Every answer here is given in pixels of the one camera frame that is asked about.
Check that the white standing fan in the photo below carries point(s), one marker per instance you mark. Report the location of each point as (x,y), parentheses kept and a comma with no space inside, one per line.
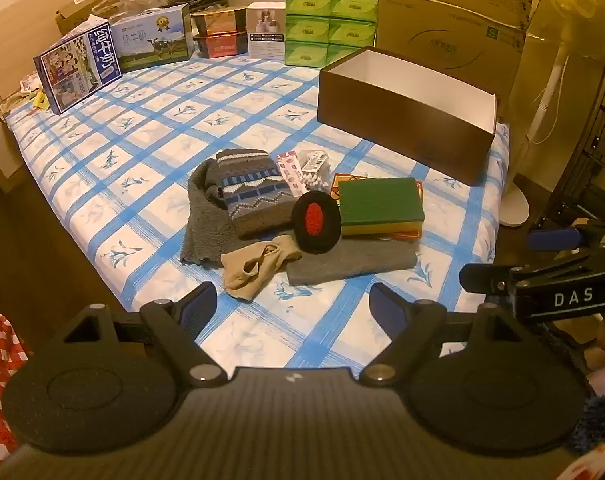
(547,95)

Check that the stack of green tissue packs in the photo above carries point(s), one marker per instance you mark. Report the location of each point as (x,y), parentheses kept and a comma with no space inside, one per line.
(327,25)

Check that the grey patterned knit sock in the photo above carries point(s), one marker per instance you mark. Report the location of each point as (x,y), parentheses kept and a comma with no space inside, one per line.
(252,190)

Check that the grey fuzzy cloth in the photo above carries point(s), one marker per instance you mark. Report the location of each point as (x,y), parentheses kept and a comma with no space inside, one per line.
(202,225)

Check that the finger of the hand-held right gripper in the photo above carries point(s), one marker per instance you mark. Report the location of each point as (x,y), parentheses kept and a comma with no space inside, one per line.
(552,240)
(482,277)

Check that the small yellow packet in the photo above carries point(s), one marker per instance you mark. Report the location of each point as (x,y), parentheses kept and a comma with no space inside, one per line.
(40,101)

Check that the white product box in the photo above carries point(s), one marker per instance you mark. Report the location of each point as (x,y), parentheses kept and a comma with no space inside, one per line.
(266,30)

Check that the cotton swab pack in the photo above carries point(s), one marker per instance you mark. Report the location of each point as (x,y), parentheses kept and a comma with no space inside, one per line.
(315,172)

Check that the blue checked bedsheet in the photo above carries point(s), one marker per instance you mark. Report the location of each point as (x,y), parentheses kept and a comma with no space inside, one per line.
(157,125)

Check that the green and yellow sponge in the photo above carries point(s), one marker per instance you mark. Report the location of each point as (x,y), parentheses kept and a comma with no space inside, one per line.
(377,202)

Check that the brown storage box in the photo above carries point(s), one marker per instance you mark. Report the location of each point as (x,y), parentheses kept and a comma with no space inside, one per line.
(397,120)

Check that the blue milk carton box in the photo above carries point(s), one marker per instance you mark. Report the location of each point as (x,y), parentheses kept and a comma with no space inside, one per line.
(77,67)

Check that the gold box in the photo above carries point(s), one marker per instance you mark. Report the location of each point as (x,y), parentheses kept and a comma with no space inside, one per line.
(217,21)

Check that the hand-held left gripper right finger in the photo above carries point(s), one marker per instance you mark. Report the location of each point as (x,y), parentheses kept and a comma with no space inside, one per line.
(385,305)

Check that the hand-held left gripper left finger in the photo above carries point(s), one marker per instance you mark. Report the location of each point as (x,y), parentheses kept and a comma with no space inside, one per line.
(202,310)

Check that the green cow print milk box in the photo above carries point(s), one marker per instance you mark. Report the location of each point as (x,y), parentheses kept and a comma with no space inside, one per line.
(152,40)

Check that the dark fuzzy rug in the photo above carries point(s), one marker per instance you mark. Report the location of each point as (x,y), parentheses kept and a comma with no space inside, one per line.
(602,420)

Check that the beige stocking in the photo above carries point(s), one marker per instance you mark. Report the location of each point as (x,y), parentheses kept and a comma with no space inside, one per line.
(252,270)

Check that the red heat pack packet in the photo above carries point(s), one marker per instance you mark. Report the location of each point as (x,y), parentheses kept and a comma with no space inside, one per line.
(402,238)

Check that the grey felt cloth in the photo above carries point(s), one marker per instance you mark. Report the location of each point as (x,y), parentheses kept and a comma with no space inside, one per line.
(352,262)

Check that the pink printed paper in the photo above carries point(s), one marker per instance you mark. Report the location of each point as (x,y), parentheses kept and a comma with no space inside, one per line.
(30,82)

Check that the black earmuff with red centre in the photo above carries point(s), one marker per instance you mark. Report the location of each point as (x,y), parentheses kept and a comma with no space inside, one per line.
(315,220)

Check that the large cardboard box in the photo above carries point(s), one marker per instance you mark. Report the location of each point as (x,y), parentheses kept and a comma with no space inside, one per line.
(447,35)

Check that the pink and white strip packet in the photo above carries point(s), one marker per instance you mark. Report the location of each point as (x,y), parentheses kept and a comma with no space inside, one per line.
(291,172)

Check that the red and white paper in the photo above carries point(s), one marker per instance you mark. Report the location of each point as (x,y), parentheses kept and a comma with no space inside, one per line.
(592,465)

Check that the flat cardboard box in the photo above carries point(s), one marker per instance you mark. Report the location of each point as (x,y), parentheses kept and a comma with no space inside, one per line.
(82,5)

